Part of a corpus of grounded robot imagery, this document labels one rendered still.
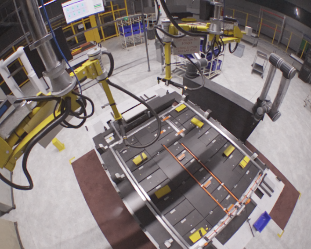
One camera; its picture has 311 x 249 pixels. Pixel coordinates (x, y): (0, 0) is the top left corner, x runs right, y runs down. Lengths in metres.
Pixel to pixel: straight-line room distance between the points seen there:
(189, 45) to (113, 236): 2.98
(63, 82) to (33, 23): 0.33
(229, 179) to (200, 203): 0.40
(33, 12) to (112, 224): 2.65
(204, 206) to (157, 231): 0.55
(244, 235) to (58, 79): 2.10
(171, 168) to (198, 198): 0.43
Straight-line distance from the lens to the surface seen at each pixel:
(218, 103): 2.72
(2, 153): 0.94
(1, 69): 4.29
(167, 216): 1.39
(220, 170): 1.57
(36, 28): 0.69
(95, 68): 1.03
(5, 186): 4.71
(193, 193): 1.43
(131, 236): 2.49
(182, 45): 1.61
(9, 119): 0.88
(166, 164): 1.49
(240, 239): 1.82
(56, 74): 0.71
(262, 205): 1.97
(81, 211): 2.86
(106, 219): 2.61
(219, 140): 1.76
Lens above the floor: 2.40
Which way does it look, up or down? 51 degrees down
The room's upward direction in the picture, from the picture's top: 7 degrees counter-clockwise
